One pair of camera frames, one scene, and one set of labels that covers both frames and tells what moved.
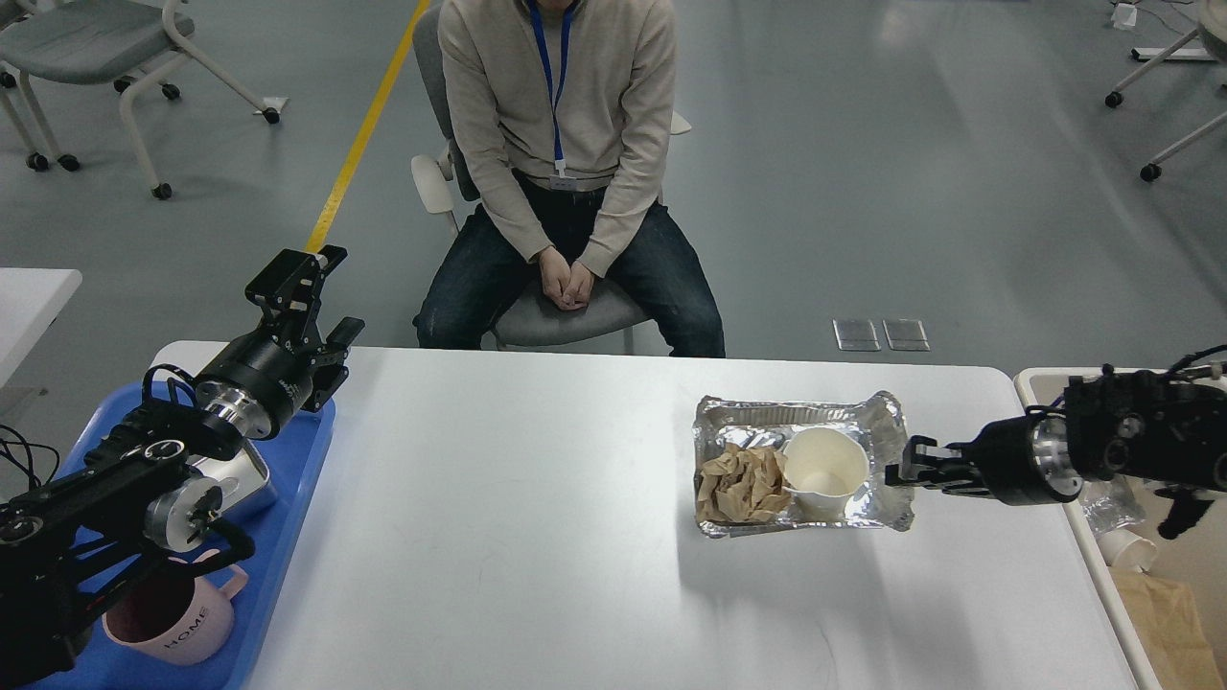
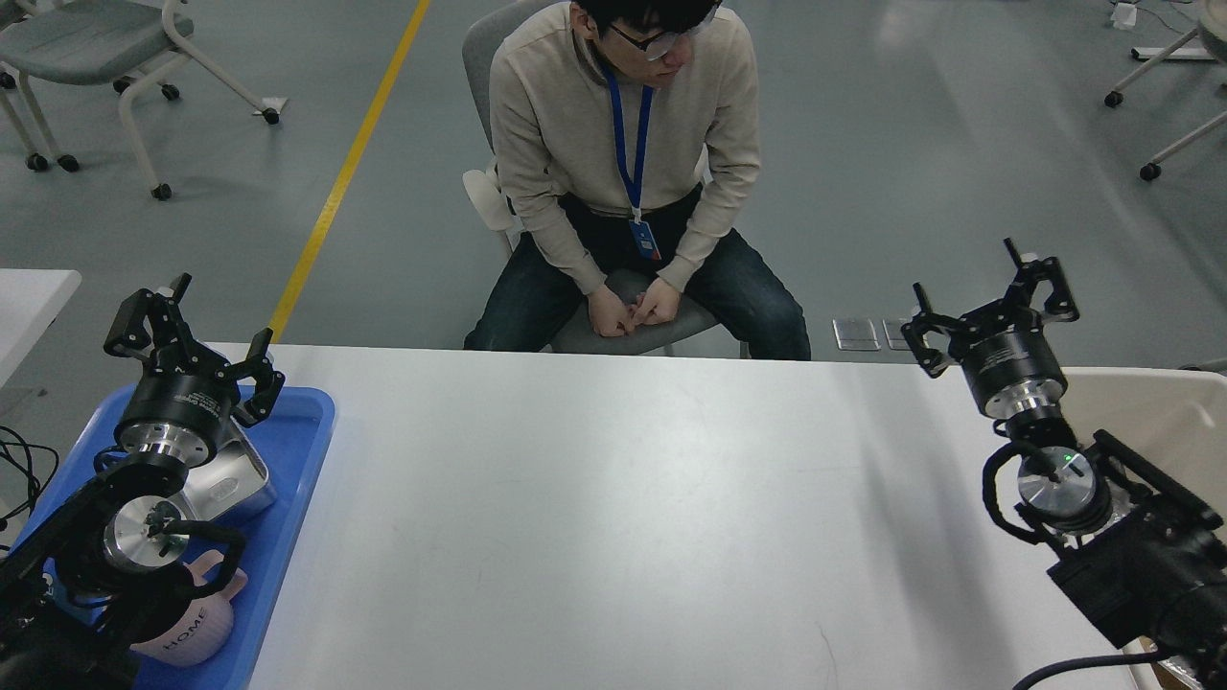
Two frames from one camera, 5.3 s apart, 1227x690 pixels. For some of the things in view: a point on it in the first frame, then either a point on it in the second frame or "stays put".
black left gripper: (256, 384) -> (178, 416)
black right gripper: (1027, 460) -> (1005, 351)
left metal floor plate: (856, 335) stays put
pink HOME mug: (181, 622) stays put
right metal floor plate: (906, 335) stays put
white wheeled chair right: (1212, 27) stays put
